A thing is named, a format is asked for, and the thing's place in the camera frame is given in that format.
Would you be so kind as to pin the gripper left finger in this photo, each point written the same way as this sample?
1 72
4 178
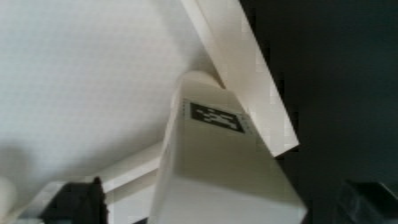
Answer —
77 206

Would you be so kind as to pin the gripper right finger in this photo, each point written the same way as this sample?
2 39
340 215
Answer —
367 204

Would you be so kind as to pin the white leg with tag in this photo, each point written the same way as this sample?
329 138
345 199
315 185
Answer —
223 185

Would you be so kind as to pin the white desk top tray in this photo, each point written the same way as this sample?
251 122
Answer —
95 54

